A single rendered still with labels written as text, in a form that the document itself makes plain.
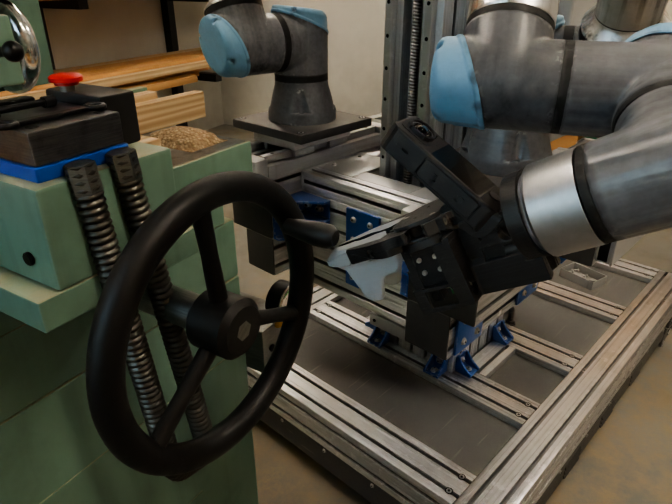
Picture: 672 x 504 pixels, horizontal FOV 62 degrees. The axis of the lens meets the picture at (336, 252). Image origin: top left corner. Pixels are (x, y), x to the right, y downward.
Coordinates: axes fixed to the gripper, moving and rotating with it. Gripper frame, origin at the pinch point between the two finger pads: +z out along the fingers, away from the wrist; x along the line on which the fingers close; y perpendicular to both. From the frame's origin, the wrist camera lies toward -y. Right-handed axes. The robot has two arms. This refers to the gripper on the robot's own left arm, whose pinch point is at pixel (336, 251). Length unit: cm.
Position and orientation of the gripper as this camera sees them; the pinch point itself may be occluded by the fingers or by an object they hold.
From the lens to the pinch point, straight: 56.0
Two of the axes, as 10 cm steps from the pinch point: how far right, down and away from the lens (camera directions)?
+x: 5.2, -3.8, 7.6
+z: -7.4, 2.5, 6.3
